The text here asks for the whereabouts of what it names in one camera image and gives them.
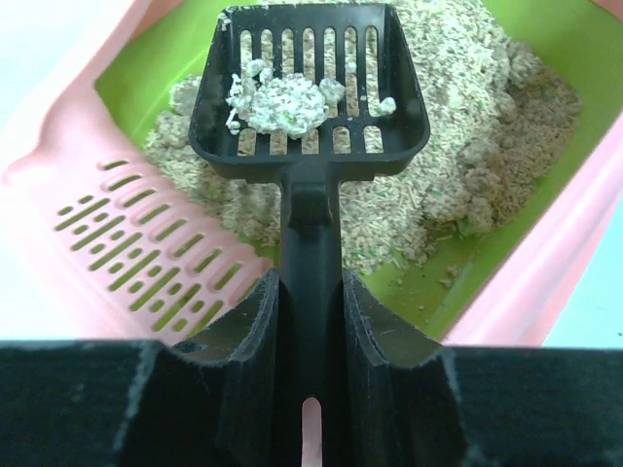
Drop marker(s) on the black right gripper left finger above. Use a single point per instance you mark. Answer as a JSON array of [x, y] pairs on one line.
[[208, 401]]

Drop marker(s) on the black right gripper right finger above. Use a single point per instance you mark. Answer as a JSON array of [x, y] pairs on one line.
[[404, 410]]

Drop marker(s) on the pink and green litter box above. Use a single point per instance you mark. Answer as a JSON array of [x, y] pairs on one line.
[[96, 244]]

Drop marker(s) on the white litter clump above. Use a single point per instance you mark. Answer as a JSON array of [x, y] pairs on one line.
[[293, 105]]

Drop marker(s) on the black slotted litter scoop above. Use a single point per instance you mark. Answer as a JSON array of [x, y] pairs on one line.
[[316, 330]]

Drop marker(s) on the beige cat litter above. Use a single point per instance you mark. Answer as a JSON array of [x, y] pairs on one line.
[[499, 119]]

